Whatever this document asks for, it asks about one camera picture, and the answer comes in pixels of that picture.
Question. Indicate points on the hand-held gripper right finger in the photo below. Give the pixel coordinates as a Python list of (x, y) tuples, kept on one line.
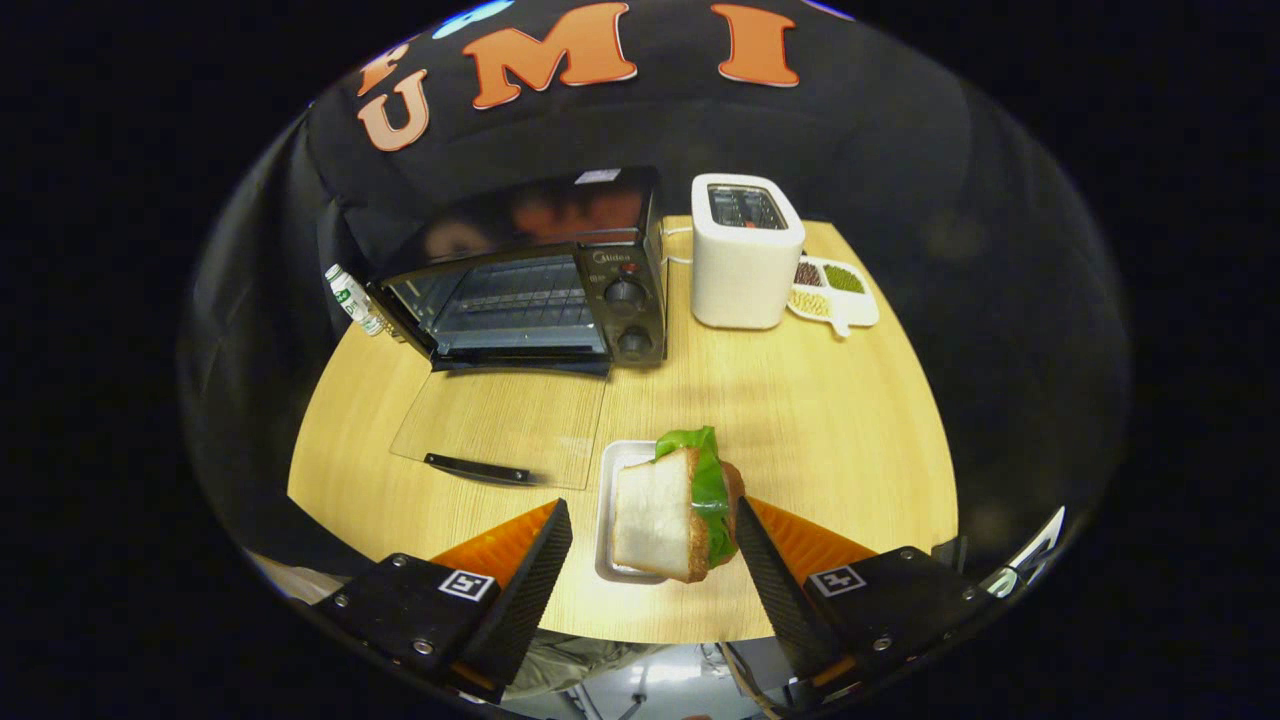
[(785, 600)]

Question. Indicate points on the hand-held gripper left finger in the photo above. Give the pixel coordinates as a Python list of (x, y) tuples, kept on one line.
[(525, 600)]

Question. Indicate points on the lettuce sandwich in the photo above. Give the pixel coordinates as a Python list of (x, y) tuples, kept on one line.
[(650, 510)]

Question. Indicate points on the black toaster oven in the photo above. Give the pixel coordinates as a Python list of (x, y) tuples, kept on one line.
[(630, 322)]

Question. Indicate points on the white pop-up toaster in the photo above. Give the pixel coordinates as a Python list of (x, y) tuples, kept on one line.
[(740, 275)]

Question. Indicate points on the small white tray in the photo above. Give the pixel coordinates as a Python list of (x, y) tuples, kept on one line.
[(605, 500)]

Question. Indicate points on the white divided bean dish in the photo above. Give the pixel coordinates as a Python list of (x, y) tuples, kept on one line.
[(845, 305)]

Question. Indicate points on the white bottle green label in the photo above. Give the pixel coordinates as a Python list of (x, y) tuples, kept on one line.
[(352, 298)]

